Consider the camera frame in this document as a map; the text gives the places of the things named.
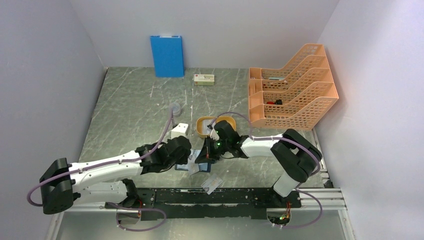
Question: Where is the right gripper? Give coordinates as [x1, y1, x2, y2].
[195, 135, 230, 164]

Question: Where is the blue card holder wallet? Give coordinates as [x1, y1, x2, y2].
[174, 149, 211, 176]

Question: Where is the white VIP credit card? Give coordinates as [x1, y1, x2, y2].
[200, 118, 213, 137]

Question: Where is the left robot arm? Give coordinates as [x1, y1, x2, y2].
[39, 136, 192, 215]

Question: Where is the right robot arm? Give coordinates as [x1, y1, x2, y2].
[195, 120, 323, 207]

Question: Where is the orange oval tray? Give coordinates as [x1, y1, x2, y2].
[196, 116, 237, 139]

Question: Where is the small clear plastic cup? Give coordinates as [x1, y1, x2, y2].
[169, 102, 182, 117]

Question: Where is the small red white box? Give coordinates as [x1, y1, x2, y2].
[193, 74, 215, 86]

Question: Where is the red black item in rack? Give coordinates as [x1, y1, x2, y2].
[265, 99, 283, 105]

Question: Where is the blue folder box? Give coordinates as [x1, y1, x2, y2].
[150, 35, 185, 78]

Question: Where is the orange mesh file rack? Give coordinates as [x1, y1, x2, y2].
[247, 43, 339, 131]

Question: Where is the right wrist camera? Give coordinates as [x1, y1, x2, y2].
[207, 124, 220, 141]

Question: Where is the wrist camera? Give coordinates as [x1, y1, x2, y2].
[170, 123, 189, 139]
[207, 124, 220, 141]

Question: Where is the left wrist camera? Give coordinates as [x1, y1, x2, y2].
[170, 123, 189, 139]

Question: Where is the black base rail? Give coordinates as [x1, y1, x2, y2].
[118, 187, 302, 221]

